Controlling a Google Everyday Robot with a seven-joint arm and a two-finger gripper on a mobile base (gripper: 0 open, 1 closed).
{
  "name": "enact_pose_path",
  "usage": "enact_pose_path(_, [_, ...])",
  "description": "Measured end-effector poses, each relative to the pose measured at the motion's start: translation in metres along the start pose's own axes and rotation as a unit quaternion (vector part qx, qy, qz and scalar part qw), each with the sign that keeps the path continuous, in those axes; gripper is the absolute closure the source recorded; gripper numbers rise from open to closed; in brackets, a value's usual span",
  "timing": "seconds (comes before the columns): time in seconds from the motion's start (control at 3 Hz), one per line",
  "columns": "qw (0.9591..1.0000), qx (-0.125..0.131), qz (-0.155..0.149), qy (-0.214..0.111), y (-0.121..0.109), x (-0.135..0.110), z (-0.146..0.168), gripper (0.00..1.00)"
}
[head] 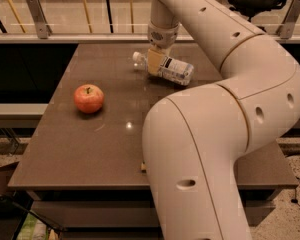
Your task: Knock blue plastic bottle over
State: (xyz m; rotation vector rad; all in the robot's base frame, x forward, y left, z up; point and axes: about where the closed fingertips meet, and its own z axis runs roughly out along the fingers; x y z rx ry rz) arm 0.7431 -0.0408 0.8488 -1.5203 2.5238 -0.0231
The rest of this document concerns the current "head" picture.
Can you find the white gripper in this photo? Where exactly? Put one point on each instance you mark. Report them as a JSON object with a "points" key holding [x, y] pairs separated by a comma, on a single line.
{"points": [[164, 37]]}

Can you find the clear plastic water bottle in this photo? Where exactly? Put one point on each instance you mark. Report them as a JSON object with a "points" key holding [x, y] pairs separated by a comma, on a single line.
{"points": [[171, 69]]}

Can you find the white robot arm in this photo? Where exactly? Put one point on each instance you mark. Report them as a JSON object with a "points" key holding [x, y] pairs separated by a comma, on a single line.
{"points": [[191, 139]]}

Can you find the red apple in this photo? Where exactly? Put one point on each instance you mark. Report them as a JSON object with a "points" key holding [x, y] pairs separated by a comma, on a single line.
{"points": [[88, 98]]}

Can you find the green and yellow sponge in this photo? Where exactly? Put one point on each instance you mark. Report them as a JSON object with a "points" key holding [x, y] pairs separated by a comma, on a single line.
{"points": [[143, 167]]}

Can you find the grey metal railing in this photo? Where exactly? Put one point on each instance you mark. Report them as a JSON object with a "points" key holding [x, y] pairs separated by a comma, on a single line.
{"points": [[73, 37]]}

